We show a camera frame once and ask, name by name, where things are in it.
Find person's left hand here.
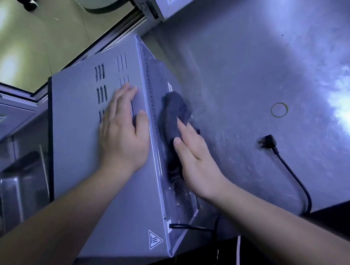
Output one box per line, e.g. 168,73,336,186
96,81,154,177

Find person's right hand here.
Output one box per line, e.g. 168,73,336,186
169,116,239,205

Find silver microwave black door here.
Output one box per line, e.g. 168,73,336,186
36,28,211,265

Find grey purple cloth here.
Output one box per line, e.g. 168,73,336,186
155,90,204,181

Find person's left forearm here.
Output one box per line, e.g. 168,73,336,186
0,159,134,265

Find person's right forearm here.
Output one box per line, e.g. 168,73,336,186
210,183,350,265

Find yellow rubber band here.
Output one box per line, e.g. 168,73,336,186
270,101,290,118

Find stainless steel tray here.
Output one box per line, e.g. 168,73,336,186
0,148,54,233

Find black power cable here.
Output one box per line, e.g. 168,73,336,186
165,128,317,265

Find white window frame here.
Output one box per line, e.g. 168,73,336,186
0,0,209,172

